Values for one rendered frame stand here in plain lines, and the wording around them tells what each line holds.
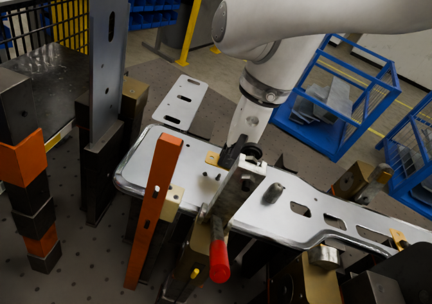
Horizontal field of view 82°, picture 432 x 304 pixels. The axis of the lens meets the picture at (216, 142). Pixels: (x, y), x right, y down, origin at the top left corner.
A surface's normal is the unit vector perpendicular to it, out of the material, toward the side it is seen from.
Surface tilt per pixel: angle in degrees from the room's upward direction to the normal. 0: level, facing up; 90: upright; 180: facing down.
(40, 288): 0
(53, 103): 0
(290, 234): 0
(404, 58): 90
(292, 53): 91
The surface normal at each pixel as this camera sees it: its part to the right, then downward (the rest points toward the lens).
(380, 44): -0.47, 0.45
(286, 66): 0.04, 0.71
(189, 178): 0.32, -0.72
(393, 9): -0.36, 0.76
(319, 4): -0.30, 0.25
